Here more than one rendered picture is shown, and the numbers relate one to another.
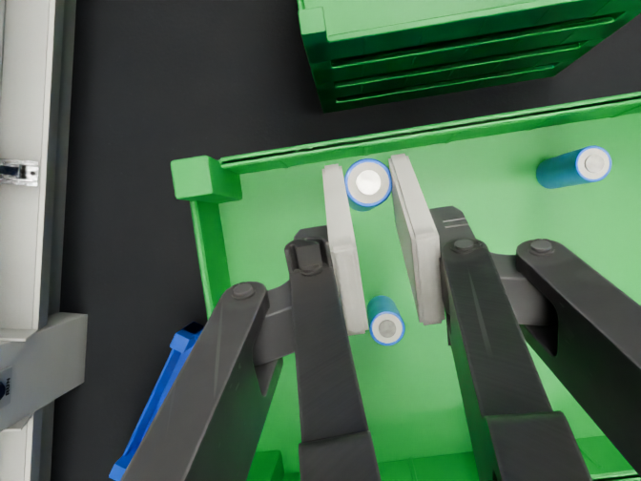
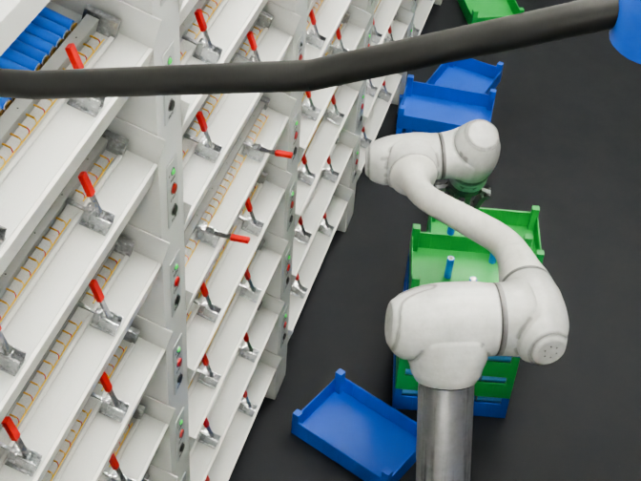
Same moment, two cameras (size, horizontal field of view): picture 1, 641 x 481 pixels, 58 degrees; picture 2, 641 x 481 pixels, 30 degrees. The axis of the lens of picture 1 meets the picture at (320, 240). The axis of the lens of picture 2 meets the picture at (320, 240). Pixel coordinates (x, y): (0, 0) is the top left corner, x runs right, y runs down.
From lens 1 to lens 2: 2.79 m
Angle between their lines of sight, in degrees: 49
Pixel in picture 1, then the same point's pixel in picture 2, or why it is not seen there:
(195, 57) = (363, 297)
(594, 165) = not seen: hidden behind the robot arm
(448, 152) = (468, 253)
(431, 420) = not seen: hidden behind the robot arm
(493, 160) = (479, 257)
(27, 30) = (314, 255)
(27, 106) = (307, 275)
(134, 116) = (330, 310)
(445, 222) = not seen: hidden behind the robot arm
